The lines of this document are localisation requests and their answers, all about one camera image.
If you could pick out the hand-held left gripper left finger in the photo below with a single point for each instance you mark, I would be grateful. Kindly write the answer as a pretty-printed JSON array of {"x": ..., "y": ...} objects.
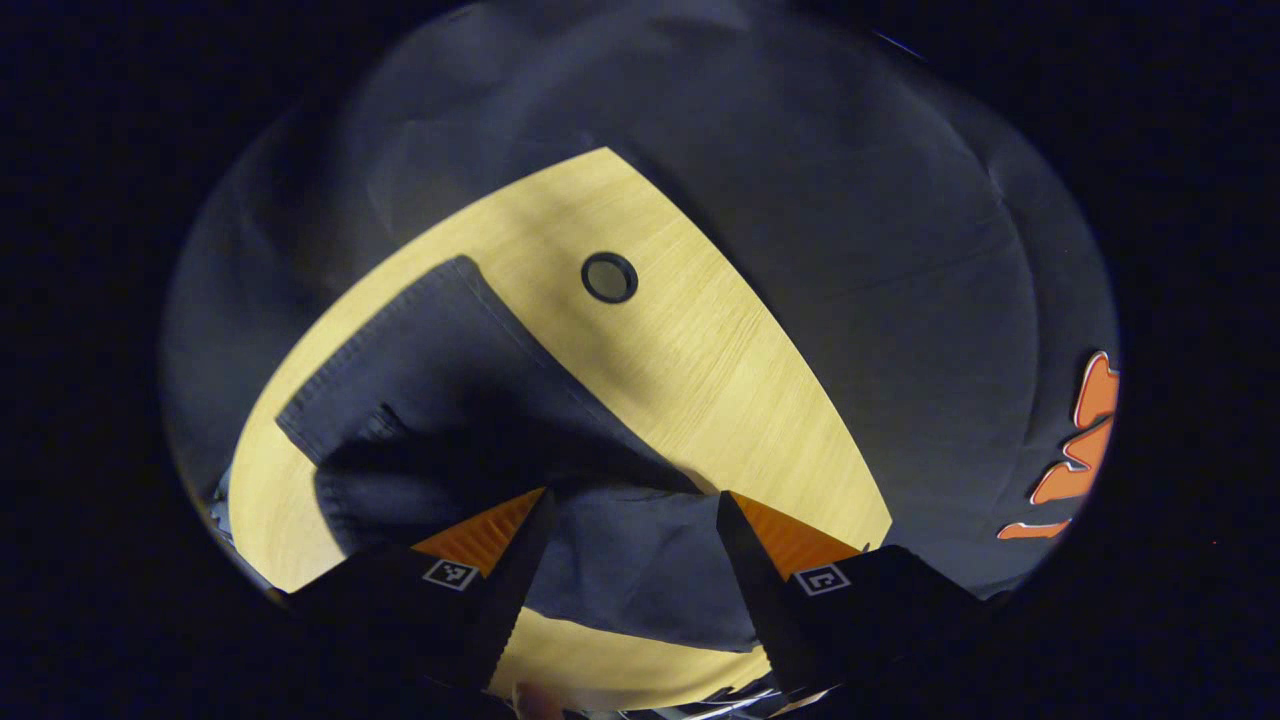
[{"x": 520, "y": 580}]

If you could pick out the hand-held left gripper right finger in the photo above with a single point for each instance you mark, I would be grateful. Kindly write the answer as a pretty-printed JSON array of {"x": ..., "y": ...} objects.
[{"x": 760, "y": 600}]

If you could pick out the dark blue jeans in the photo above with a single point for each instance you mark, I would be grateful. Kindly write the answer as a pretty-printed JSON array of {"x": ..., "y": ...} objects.
[{"x": 450, "y": 400}]

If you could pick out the black backdrop cloth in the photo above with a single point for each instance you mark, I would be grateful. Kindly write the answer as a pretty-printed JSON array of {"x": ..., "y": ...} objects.
[{"x": 850, "y": 250}]

